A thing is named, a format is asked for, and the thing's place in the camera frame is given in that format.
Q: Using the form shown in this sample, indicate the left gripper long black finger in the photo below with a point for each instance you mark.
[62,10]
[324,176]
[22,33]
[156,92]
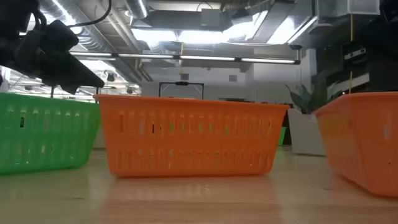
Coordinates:
[77,73]

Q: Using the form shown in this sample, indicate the left gripper short black finger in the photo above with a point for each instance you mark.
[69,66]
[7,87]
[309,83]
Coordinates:
[60,82]

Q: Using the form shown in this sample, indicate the green plastic basket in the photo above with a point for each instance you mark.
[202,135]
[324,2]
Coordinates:
[282,137]
[46,133]

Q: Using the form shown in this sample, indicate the orange plastic basket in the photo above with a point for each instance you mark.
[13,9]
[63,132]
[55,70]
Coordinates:
[363,140]
[192,137]

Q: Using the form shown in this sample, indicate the white planter with plant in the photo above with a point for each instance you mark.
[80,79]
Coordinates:
[306,133]

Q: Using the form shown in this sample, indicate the long ceiling light bar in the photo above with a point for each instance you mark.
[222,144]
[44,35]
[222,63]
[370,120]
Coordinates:
[205,58]

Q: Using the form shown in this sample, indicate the dark shelving unit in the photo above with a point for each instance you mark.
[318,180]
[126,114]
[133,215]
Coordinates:
[373,68]

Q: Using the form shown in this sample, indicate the round silver air duct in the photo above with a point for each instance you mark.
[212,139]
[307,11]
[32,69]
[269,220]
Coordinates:
[136,7]

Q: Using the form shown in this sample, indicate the black frame stand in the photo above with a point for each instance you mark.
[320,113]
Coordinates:
[182,83]

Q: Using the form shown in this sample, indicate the grey wall vent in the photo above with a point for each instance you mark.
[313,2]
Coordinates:
[233,78]
[184,76]

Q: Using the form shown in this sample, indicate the black ceiling camera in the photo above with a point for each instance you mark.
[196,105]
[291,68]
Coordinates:
[295,47]

